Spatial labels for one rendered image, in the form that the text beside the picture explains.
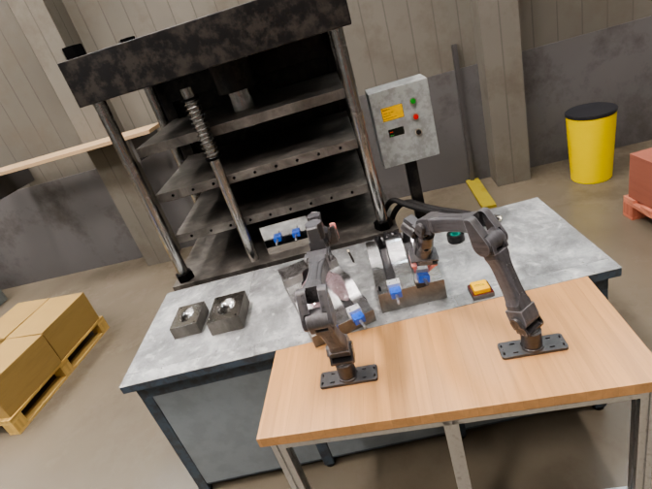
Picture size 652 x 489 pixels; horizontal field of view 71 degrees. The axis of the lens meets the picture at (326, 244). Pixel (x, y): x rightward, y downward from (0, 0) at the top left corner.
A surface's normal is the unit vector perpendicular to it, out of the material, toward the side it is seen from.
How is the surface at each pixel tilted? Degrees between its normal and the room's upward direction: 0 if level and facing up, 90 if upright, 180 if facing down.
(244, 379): 90
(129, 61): 90
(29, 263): 90
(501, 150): 90
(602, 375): 0
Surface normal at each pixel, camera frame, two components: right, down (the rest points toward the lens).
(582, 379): -0.27, -0.85
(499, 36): -0.06, 0.48
